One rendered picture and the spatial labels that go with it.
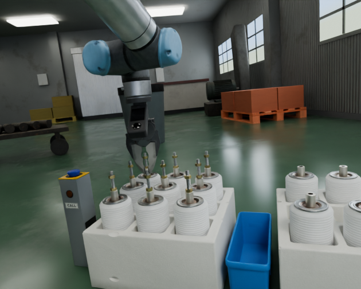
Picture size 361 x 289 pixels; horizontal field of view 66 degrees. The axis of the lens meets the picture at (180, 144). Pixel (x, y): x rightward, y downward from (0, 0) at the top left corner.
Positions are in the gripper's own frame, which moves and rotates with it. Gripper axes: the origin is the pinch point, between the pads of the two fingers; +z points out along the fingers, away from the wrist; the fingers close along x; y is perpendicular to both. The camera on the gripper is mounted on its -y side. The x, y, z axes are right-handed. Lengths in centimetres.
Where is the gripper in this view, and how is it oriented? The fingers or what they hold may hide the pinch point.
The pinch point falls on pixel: (146, 170)
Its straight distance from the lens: 78.4
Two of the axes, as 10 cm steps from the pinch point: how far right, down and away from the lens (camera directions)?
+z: 1.0, 9.8, 1.8
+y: -0.4, -1.8, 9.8
